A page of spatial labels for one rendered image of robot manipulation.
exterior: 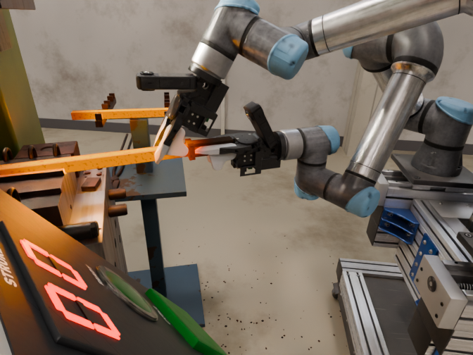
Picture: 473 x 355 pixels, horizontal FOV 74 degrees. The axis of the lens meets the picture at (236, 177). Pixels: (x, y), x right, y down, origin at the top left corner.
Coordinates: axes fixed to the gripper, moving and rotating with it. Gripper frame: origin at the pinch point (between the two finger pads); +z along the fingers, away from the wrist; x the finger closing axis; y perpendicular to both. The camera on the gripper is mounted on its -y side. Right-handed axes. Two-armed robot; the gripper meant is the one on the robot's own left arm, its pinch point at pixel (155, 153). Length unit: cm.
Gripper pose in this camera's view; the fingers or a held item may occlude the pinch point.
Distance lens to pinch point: 68.9
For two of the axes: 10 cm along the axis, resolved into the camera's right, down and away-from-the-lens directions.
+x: -3.3, -4.4, 8.4
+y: 8.1, 3.2, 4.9
